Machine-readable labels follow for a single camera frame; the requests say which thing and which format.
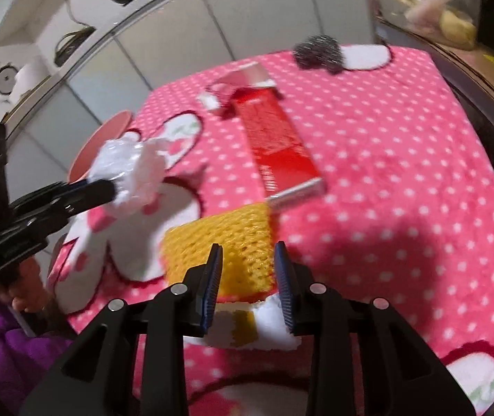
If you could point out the clear plastic container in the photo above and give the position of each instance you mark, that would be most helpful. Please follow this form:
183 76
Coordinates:
385 8

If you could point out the yellow foam net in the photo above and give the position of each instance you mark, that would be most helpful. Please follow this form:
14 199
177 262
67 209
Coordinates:
238 242

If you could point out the grey kitchen counter cabinet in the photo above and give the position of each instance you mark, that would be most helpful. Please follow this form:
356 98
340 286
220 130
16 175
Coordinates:
229 21

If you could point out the pink plastic basin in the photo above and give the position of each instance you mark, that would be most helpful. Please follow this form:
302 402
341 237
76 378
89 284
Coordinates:
99 143

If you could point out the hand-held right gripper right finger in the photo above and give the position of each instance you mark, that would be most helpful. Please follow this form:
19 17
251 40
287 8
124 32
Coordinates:
286 286

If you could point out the pink dotted printed blanket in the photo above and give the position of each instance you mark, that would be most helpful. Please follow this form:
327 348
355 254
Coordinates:
403 182

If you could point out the yellow food lump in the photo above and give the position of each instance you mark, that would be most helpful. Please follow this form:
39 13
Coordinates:
459 30

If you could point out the white rice cooker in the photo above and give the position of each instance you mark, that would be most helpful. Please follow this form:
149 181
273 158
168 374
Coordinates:
30 80

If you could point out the steel wool scrubber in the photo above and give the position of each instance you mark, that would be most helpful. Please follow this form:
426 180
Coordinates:
316 54

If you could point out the clear bubble wrap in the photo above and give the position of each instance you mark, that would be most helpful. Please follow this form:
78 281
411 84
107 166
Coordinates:
130 173

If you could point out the red cardboard box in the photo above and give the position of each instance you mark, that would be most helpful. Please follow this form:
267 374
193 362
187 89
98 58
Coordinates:
277 138

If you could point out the dark electric cooker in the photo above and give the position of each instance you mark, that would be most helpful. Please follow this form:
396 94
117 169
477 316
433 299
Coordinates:
73 47

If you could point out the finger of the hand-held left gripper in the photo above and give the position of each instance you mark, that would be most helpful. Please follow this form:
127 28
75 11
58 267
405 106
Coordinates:
97 193
41 193

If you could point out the person's left hand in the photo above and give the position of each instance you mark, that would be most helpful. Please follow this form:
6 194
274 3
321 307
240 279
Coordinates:
30 286

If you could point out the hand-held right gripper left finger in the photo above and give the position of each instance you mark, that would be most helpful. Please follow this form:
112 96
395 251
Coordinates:
214 286

